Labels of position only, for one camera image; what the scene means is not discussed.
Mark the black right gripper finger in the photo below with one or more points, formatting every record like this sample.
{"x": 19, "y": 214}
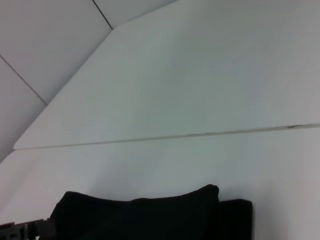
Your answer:
{"x": 25, "y": 231}

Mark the black shirt with FREE print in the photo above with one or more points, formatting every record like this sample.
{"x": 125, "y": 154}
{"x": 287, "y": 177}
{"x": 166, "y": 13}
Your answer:
{"x": 155, "y": 217}

